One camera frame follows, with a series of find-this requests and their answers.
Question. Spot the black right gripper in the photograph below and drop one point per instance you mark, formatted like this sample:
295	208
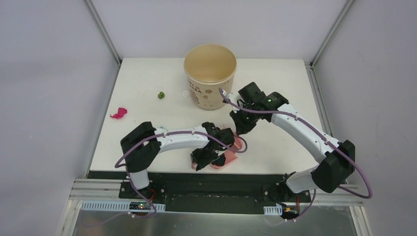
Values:
242	128

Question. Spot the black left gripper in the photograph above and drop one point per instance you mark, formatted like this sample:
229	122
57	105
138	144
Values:
206	155

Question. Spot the pink dustpan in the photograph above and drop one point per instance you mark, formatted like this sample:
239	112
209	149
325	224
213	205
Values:
201	158

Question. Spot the pink hand brush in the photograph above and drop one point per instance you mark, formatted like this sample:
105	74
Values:
238	145

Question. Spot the beige paper bucket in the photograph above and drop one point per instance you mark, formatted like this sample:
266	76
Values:
208	68

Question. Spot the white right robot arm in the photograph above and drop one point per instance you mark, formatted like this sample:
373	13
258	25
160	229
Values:
335	159

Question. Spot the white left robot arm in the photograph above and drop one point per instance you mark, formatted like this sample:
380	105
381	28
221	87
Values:
141	146

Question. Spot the green paper scrap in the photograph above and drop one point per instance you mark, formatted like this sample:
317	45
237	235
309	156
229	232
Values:
161	95

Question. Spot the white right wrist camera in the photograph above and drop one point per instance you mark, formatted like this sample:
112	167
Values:
232	96

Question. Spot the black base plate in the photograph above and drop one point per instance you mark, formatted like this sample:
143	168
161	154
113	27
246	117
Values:
213	193

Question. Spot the right white slotted cable duct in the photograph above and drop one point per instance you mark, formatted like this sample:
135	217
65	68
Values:
273	210

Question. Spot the white slotted cable duct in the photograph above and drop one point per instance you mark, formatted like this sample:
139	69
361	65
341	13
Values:
121	206
273	210

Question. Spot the left white slotted cable duct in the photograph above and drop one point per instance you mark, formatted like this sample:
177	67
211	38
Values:
121	206

